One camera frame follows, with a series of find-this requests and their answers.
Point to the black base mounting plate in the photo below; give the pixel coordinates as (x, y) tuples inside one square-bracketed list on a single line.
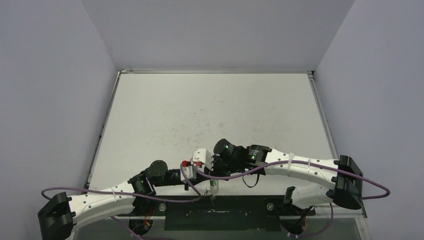
[(224, 213)]

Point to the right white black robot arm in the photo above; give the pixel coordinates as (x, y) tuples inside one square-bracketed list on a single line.
[(331, 180)]

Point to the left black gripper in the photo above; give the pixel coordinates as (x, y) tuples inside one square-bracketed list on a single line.
[(199, 177)]

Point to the metal key holder ring plate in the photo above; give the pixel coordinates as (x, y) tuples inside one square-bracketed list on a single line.
[(211, 193)]

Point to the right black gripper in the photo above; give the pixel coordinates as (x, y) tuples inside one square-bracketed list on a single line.
[(215, 162)]

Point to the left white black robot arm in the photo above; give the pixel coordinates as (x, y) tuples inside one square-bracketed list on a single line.
[(69, 208)]

